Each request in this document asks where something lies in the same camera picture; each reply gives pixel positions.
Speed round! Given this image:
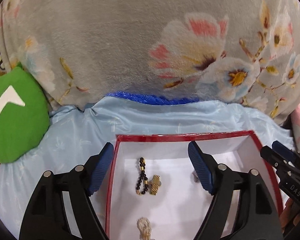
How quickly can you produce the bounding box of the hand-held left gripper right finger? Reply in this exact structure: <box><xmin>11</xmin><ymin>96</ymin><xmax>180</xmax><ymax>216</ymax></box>
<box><xmin>188</xmin><ymin>140</ymin><xmax>284</xmax><ymax>240</ymax></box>

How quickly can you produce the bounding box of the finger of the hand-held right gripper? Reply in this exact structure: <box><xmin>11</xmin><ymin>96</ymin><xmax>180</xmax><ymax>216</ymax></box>
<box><xmin>260</xmin><ymin>145</ymin><xmax>300</xmax><ymax>208</ymax></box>
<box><xmin>272</xmin><ymin>141</ymin><xmax>300</xmax><ymax>173</ymax></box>

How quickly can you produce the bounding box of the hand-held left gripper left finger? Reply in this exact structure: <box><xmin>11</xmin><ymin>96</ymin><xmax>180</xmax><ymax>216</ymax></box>
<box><xmin>19</xmin><ymin>142</ymin><xmax>114</xmax><ymax>240</ymax></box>

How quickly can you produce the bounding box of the red box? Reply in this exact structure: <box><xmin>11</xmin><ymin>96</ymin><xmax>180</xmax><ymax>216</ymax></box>
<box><xmin>105</xmin><ymin>129</ymin><xmax>284</xmax><ymax>240</ymax></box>

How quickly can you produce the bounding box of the black bead bracelet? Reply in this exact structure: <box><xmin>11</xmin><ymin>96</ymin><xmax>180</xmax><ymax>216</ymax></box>
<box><xmin>135</xmin><ymin>157</ymin><xmax>149</xmax><ymax>195</ymax></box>

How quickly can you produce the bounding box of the pearl bracelet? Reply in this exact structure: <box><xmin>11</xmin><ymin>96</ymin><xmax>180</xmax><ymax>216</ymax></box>
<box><xmin>136</xmin><ymin>217</ymin><xmax>152</xmax><ymax>240</ymax></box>

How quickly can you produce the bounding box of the person's right hand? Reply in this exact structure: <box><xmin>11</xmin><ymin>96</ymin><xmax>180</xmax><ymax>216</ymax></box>
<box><xmin>281</xmin><ymin>197</ymin><xmax>300</xmax><ymax>228</ymax></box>

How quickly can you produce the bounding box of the light blue palm print sheet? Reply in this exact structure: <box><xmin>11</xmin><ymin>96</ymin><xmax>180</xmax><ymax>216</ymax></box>
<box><xmin>0</xmin><ymin>96</ymin><xmax>296</xmax><ymax>240</ymax></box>

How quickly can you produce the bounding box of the blue mat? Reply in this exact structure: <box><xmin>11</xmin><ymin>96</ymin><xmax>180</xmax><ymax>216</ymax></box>
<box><xmin>104</xmin><ymin>91</ymin><xmax>201</xmax><ymax>106</ymax></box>

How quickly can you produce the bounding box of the green pillow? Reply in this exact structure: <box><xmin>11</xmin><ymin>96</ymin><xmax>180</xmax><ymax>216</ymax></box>
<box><xmin>0</xmin><ymin>66</ymin><xmax>51</xmax><ymax>164</ymax></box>

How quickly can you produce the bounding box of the grey floral blanket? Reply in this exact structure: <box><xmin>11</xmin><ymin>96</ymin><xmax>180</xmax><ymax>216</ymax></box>
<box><xmin>0</xmin><ymin>0</ymin><xmax>300</xmax><ymax>126</ymax></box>

